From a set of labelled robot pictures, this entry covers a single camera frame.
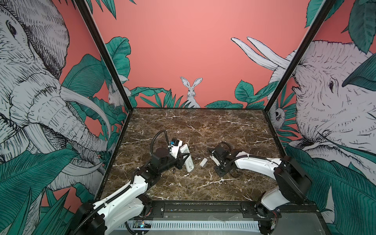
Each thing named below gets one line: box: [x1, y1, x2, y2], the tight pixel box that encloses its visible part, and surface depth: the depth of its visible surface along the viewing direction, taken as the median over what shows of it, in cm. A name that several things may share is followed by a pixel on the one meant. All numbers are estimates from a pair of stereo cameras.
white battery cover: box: [199, 157, 209, 167], surface depth 92 cm
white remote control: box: [179, 143, 195, 173], surface depth 80 cm
